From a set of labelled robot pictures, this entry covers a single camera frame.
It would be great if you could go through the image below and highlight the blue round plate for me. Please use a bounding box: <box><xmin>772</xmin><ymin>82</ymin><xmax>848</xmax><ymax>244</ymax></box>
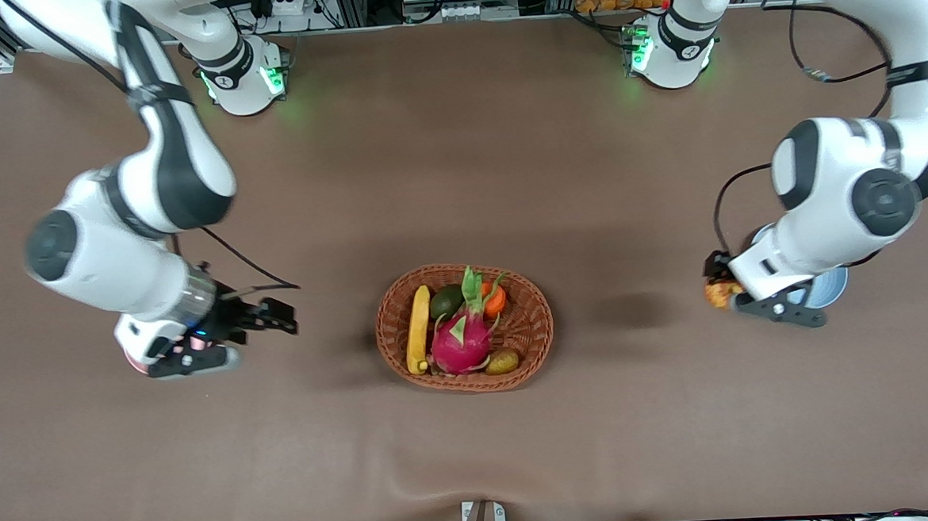
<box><xmin>748</xmin><ymin>220</ymin><xmax>851</xmax><ymax>314</ymax></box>

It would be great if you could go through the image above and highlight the dark green avocado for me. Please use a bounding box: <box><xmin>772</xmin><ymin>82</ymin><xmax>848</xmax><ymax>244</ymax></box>
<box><xmin>429</xmin><ymin>284</ymin><xmax>468</xmax><ymax>322</ymax></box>

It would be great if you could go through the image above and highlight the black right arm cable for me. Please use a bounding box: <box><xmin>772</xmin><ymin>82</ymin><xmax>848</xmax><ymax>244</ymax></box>
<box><xmin>168</xmin><ymin>221</ymin><xmax>301</xmax><ymax>301</ymax></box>

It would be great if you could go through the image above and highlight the brown table mat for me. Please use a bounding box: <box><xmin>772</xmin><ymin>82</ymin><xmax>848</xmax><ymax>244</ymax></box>
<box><xmin>0</xmin><ymin>0</ymin><xmax>928</xmax><ymax>521</ymax></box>

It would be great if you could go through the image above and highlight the orange tangerine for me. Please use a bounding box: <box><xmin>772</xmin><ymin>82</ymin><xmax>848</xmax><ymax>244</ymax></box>
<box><xmin>479</xmin><ymin>280</ymin><xmax>509</xmax><ymax>319</ymax></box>

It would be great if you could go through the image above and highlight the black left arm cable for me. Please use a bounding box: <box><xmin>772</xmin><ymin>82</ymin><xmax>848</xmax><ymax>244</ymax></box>
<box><xmin>702</xmin><ymin>0</ymin><xmax>909</xmax><ymax>258</ymax></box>

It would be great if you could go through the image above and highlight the small orange fruit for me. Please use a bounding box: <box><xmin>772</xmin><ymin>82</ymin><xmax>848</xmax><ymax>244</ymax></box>
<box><xmin>704</xmin><ymin>275</ymin><xmax>747</xmax><ymax>311</ymax></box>

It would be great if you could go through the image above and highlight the brown wicker basket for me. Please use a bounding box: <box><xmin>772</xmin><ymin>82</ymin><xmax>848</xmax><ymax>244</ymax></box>
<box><xmin>372</xmin><ymin>258</ymin><xmax>558</xmax><ymax>398</ymax></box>

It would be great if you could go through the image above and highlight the yellow banana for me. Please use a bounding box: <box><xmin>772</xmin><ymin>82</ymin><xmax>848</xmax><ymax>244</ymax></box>
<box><xmin>403</xmin><ymin>285</ymin><xmax>435</xmax><ymax>376</ymax></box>

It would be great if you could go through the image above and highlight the aluminium frame profile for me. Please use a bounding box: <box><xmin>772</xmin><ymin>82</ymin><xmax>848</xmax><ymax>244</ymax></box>
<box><xmin>330</xmin><ymin>0</ymin><xmax>370</xmax><ymax>29</ymax></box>

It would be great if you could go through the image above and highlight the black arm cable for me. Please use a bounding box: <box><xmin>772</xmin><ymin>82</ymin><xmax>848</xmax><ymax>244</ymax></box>
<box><xmin>702</xmin><ymin>0</ymin><xmax>909</xmax><ymax>258</ymax></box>
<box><xmin>168</xmin><ymin>221</ymin><xmax>301</xmax><ymax>301</ymax></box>

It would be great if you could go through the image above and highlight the pink dragon fruit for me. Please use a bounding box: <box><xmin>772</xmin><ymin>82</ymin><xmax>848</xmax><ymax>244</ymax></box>
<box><xmin>426</xmin><ymin>264</ymin><xmax>512</xmax><ymax>377</ymax></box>

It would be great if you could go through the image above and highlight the white power strip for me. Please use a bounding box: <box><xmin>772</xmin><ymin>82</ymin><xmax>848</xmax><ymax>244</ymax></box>
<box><xmin>256</xmin><ymin>0</ymin><xmax>316</xmax><ymax>18</ymax></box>

